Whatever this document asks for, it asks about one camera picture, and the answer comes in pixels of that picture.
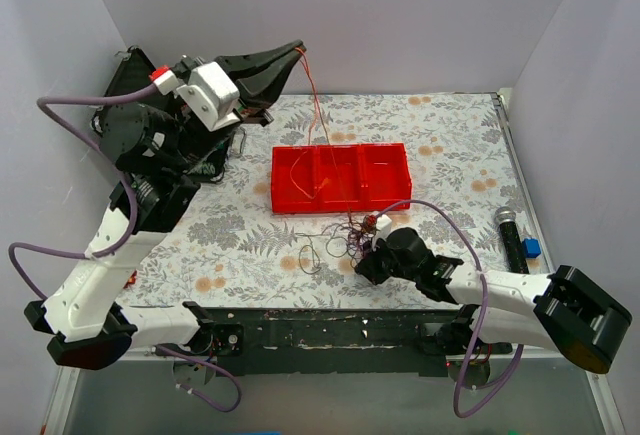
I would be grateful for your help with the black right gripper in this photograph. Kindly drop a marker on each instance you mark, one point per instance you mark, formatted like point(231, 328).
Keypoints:
point(370, 267)

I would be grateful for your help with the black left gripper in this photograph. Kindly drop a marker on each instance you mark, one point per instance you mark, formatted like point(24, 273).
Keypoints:
point(251, 113)

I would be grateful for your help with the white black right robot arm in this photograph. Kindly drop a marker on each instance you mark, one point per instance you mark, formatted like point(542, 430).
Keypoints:
point(565, 311)

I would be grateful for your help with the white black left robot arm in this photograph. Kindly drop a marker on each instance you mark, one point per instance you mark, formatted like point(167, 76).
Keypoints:
point(87, 326)

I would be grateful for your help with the red three-compartment plastic tray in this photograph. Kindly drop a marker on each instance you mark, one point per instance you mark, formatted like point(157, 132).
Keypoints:
point(340, 177)

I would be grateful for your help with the black handheld microphone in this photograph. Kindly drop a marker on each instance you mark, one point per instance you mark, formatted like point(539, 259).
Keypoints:
point(505, 219)

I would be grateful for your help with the black poker chip case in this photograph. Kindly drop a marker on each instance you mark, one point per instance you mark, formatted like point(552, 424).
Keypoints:
point(158, 135)

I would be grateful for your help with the small blue block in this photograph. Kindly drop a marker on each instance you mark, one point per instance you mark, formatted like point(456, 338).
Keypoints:
point(531, 248)

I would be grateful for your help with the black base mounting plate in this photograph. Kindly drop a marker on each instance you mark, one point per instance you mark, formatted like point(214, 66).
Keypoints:
point(247, 341)

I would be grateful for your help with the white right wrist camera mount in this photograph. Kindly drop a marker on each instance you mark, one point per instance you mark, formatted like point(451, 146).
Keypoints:
point(382, 225)

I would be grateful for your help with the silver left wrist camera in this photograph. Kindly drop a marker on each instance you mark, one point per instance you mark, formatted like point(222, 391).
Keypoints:
point(212, 96)

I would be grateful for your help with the aluminium rail frame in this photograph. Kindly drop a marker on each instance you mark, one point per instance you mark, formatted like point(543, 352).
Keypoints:
point(147, 394)

